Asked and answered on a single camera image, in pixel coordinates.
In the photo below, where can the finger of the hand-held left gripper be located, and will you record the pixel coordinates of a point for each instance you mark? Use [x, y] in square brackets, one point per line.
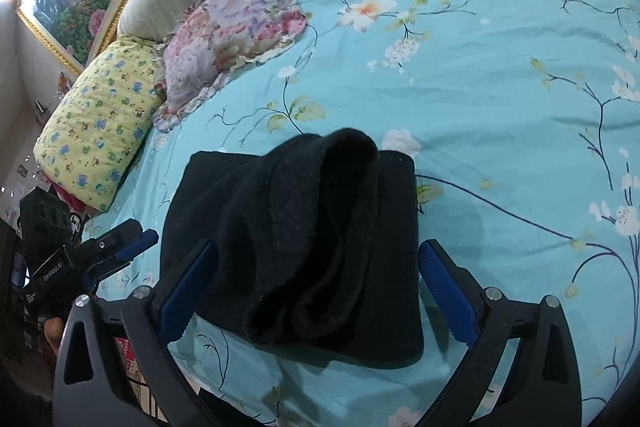
[122, 232]
[137, 244]

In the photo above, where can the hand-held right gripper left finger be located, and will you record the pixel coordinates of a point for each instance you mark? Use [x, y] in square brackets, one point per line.
[186, 292]

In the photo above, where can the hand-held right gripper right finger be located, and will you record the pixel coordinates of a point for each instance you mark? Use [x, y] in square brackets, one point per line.
[447, 294]

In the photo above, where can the black pants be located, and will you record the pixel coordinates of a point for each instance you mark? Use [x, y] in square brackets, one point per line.
[300, 247]

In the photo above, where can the person's left hand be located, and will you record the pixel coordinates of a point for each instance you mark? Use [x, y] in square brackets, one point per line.
[54, 334]

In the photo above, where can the red cloth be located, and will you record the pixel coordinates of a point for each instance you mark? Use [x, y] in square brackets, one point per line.
[70, 199]

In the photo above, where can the yellow printed pillow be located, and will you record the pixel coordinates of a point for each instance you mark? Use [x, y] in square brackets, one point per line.
[100, 127]

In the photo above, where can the blue floral bed sheet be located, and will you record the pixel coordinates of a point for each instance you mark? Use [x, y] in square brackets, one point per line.
[500, 107]

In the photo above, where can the pink floral ruffled pillow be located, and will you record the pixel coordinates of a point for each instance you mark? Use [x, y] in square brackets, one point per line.
[225, 37]

